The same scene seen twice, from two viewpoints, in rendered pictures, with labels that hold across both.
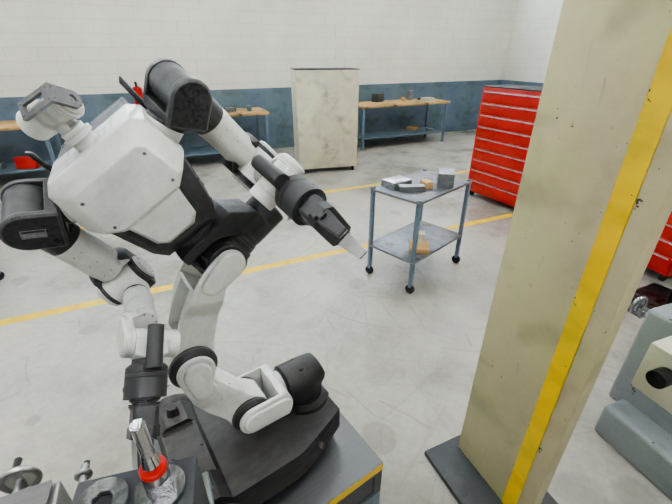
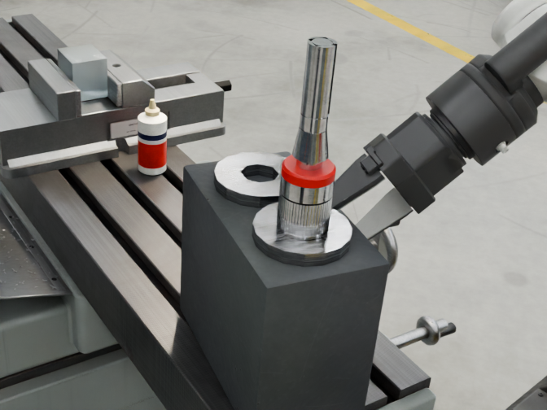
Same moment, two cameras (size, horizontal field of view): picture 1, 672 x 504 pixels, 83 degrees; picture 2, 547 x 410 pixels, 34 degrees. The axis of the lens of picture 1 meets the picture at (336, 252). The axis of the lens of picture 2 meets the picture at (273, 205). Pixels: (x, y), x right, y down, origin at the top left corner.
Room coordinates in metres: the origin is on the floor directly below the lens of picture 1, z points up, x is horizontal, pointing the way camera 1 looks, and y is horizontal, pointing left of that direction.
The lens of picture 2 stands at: (0.26, -0.32, 1.54)
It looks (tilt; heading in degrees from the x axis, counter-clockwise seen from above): 31 degrees down; 79
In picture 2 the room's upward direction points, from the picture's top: 5 degrees clockwise
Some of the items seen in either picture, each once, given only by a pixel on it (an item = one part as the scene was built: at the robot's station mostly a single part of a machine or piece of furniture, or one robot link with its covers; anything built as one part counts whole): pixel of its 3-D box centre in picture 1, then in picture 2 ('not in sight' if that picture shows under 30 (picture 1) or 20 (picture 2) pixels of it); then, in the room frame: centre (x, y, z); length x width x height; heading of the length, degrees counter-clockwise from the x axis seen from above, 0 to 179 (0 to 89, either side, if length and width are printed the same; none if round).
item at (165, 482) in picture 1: (156, 478); (305, 200); (0.42, 0.33, 1.14); 0.05 x 0.05 x 0.05
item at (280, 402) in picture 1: (257, 397); not in sight; (1.00, 0.30, 0.68); 0.21 x 0.20 x 0.13; 125
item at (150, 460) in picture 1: (145, 446); (315, 105); (0.42, 0.33, 1.23); 0.03 x 0.03 x 0.11
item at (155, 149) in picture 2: not in sight; (152, 134); (0.30, 0.79, 0.97); 0.04 x 0.04 x 0.11
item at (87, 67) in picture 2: not in sight; (82, 72); (0.21, 0.89, 1.02); 0.06 x 0.05 x 0.06; 113
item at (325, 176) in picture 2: (153, 467); (308, 169); (0.42, 0.33, 1.17); 0.05 x 0.05 x 0.01
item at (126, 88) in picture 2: not in sight; (119, 76); (0.26, 0.91, 1.00); 0.12 x 0.06 x 0.04; 113
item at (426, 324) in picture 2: (81, 485); (411, 337); (0.79, 0.89, 0.49); 0.22 x 0.06 x 0.06; 24
